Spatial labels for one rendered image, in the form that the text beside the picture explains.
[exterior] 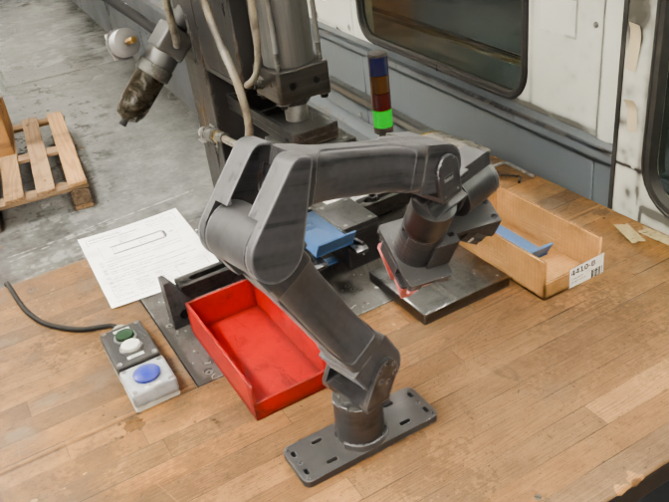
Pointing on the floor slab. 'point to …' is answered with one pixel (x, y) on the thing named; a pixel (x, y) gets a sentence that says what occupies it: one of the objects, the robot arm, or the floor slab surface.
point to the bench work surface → (78, 282)
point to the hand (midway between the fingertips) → (400, 284)
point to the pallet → (78, 184)
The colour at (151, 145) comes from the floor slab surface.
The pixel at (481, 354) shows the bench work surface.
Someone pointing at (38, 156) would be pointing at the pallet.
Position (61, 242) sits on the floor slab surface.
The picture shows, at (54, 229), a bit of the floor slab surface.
